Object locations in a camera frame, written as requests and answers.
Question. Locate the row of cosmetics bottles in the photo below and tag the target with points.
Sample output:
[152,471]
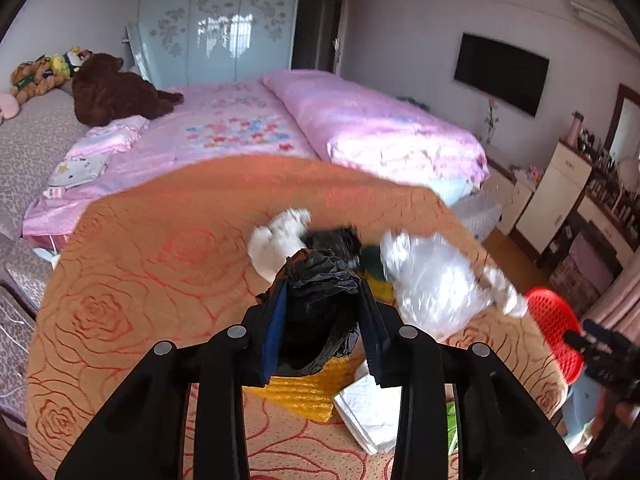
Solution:
[607,180]

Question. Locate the white lace bed skirt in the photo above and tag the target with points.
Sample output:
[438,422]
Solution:
[480,215]

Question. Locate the black plastic bag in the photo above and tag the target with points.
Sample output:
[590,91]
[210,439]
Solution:
[317,310]
[337,242]

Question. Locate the white crumpled tissue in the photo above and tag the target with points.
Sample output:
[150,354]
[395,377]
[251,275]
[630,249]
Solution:
[505,292]

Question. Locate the yellow bubble wrap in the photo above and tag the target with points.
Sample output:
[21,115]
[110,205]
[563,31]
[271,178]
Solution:
[302,390]

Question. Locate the wall-mounted black television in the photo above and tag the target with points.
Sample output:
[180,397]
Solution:
[500,72]

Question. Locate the white air conditioner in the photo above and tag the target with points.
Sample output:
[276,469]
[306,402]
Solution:
[597,5]

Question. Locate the tall white cabinet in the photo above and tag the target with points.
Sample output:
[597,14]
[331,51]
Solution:
[550,200]

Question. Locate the white crumpled cloth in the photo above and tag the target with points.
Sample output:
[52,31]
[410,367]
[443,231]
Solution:
[277,247]

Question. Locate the pink pillow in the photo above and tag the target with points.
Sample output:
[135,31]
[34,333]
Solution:
[107,137]

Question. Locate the white bedside cabinet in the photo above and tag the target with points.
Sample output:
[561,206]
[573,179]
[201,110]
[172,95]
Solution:
[510,195]

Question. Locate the clear printed plastic bag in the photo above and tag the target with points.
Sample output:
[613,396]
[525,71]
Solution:
[432,285]

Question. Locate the yellow plush toy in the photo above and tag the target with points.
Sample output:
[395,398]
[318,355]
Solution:
[60,64]

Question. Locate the dark wooden door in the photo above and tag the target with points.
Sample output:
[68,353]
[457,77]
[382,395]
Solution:
[315,30]

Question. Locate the green packet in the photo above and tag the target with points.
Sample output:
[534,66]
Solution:
[452,427]

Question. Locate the pink bottle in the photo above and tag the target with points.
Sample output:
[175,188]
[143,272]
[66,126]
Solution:
[574,130]

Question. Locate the brown braided plush toy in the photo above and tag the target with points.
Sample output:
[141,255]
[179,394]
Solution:
[35,80]

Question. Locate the green cloth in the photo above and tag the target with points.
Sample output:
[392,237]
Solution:
[374,262]

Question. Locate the pink floral bedsheet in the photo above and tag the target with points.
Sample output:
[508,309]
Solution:
[225,125]

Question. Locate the red plastic basket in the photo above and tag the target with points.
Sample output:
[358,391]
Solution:
[552,325]

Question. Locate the penguin plush toy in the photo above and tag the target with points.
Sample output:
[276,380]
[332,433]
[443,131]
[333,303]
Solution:
[79,57]

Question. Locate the grey patterned headboard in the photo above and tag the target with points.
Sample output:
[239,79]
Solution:
[35,145]

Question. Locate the pink artificial flowers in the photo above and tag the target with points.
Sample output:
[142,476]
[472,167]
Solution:
[536,174]

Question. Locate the white printed cloth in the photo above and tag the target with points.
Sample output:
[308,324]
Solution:
[80,170]

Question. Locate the light blue stool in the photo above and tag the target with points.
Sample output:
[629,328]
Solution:
[585,405]

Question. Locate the pink plush toy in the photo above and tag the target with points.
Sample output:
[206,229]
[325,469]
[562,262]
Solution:
[7,105]

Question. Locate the white folded napkins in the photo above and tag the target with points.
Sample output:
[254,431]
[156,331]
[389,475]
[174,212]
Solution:
[370,415]

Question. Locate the floral glass wardrobe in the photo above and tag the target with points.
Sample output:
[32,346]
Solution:
[220,25]

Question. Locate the white leaning board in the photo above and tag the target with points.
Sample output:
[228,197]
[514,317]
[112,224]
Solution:
[135,50]

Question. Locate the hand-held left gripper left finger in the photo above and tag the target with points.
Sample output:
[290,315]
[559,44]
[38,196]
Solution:
[275,335]

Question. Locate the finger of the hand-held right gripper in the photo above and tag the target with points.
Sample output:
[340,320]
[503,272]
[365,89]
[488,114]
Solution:
[582,347]
[602,335]

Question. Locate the flower in vase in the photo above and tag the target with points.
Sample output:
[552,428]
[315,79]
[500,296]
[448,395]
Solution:
[491,120]

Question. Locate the brown teddy bear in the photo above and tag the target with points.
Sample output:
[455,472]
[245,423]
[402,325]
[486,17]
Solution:
[115,92]

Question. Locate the pink quilt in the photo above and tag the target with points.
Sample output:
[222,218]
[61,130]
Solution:
[380,130]

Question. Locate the wooden framed mirror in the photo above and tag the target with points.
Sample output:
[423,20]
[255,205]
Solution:
[622,120]

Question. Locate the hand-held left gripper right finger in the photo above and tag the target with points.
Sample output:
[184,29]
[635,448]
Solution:
[374,340]

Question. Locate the light blue quilt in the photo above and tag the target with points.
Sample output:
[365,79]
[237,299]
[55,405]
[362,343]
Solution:
[457,192]

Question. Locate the orange rose-pattern blanket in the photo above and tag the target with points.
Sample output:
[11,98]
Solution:
[150,260]

